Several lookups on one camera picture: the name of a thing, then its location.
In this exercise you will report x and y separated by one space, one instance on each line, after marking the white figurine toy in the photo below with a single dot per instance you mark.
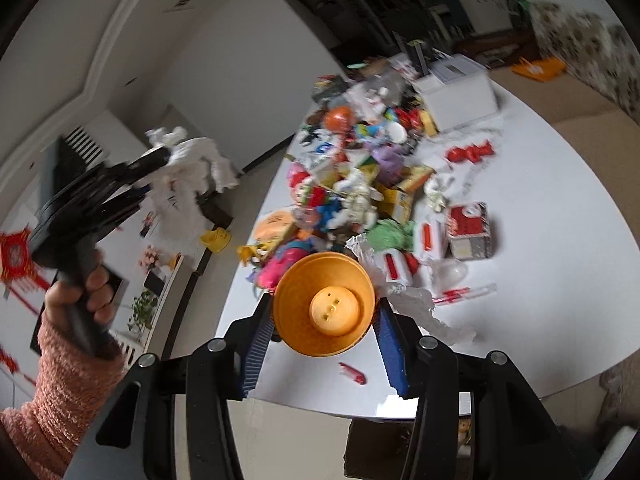
357 200

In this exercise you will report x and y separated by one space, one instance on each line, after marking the person's left hand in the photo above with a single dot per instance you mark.
100 287

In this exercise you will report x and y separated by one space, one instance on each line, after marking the pink flower bouquet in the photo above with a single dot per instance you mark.
150 259

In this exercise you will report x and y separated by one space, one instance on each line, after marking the white plastic bag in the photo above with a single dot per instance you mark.
195 160

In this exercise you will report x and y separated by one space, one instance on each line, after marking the orange bag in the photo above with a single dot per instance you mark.
537 67

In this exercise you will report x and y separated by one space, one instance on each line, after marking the green potted plant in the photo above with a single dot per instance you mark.
142 310

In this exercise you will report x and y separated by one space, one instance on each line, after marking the clear plastic cup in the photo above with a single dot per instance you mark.
450 272

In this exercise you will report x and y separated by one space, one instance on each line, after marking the small red candy wrapper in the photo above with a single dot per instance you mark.
352 374

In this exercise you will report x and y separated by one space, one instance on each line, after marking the pink plastic toy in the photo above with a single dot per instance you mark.
285 262

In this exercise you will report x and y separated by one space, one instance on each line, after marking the orange round toy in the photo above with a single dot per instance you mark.
337 119

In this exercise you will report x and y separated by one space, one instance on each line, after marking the dark shelf unit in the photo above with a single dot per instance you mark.
380 5

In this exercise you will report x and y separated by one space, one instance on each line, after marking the red white packet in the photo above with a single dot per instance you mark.
397 265
430 237

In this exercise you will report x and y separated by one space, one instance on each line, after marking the red round toy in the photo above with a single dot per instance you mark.
300 182

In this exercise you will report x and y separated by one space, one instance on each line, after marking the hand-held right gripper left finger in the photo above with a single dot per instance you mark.
260 345

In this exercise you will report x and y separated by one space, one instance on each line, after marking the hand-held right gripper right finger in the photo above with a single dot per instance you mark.
392 355

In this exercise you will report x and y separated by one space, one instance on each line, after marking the red knot wall decoration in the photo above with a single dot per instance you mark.
15 255

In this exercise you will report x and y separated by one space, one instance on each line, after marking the white lace ribbon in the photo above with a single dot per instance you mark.
435 192

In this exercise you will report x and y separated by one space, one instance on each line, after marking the yellow cardboard box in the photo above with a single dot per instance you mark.
400 197

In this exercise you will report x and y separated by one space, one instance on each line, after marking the orange round packet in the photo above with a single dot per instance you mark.
272 227

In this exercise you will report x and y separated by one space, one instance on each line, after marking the black picture frame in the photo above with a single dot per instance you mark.
155 284

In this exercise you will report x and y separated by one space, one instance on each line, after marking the red white carton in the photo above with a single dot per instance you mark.
467 230

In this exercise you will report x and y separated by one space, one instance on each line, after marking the small yellow toy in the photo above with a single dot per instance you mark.
247 252

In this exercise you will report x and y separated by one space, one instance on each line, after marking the white cardboard box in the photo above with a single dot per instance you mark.
457 92

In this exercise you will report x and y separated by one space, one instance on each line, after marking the red plastic wrapper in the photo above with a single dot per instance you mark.
470 152

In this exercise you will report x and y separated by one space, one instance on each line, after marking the green shredded paper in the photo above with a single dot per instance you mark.
390 232

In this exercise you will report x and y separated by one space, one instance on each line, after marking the white small bowl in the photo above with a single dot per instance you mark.
397 132

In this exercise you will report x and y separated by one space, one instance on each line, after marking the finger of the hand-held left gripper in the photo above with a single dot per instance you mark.
150 158
131 205

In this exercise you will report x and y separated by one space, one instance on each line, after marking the black upright tablet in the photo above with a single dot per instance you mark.
417 57

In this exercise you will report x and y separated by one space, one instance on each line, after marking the clear tube with red print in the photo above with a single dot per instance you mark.
465 294

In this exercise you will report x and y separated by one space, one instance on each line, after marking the wooden low table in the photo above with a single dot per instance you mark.
500 45

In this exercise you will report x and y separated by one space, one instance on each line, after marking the orange plastic bowl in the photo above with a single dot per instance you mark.
300 305

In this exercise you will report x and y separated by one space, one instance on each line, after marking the floral patterned sofa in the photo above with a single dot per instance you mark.
585 45

